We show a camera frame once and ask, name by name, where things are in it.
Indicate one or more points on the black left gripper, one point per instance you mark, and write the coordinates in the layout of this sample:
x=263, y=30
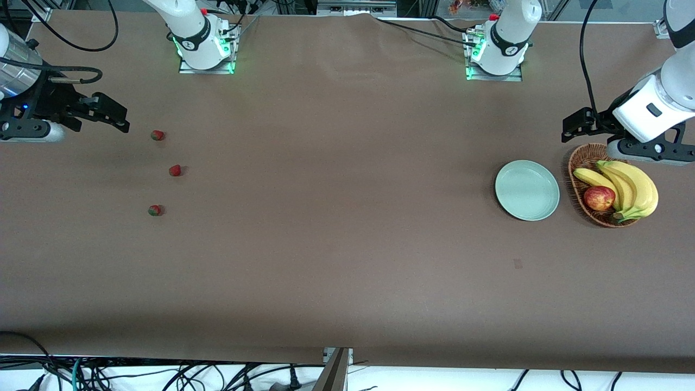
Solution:
x=604, y=123

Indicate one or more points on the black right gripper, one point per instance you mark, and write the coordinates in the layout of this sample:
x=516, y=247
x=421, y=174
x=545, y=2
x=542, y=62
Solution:
x=50, y=101

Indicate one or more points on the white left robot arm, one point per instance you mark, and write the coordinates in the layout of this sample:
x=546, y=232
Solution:
x=651, y=108

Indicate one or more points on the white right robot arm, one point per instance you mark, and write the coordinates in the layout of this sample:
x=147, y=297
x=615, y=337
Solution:
x=190, y=32

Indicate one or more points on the pale green plate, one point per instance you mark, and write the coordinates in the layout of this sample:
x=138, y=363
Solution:
x=526, y=190

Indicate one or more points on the brown wicker basket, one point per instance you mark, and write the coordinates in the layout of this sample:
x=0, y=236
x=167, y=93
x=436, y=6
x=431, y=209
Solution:
x=583, y=157

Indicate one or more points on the red apple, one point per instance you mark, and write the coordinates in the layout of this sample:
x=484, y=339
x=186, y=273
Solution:
x=599, y=198

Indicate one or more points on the yellow banana bunch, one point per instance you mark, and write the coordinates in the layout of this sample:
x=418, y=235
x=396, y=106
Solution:
x=638, y=187

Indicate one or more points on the grey box with ports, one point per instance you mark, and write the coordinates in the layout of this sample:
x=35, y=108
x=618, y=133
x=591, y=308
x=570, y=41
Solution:
x=355, y=8

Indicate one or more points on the brown table cover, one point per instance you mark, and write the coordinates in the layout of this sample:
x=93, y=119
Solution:
x=347, y=244

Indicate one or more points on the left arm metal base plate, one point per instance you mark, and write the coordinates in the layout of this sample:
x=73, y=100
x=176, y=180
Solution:
x=516, y=76

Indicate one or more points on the aluminium frame corner bracket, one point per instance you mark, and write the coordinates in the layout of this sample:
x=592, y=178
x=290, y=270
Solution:
x=661, y=28
x=42, y=14

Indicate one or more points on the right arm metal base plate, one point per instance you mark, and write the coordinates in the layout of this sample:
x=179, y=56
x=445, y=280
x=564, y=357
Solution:
x=228, y=60

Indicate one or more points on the metal frame post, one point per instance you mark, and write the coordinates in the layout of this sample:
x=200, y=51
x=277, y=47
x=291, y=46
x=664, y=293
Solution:
x=334, y=374

